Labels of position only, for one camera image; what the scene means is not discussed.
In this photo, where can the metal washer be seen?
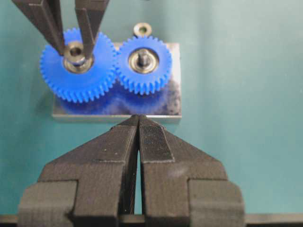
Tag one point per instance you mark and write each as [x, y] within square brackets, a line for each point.
[142, 29]
[74, 53]

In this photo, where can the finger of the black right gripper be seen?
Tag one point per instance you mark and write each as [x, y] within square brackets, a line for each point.
[45, 15]
[89, 15]

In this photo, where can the large blue gear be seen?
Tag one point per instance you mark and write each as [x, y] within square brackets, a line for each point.
[83, 87]

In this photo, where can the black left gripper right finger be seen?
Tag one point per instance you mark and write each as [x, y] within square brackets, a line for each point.
[183, 186]

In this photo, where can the metal base plate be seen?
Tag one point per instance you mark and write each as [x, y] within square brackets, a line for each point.
[118, 104]

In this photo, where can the large gear steel shaft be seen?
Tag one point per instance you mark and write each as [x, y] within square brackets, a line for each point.
[79, 69]

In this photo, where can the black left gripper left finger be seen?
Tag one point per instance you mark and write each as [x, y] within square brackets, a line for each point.
[88, 186]

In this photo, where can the small gear steel shaft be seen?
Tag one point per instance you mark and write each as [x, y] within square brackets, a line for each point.
[143, 60]

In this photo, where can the small blue gear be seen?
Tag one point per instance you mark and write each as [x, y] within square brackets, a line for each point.
[144, 84]

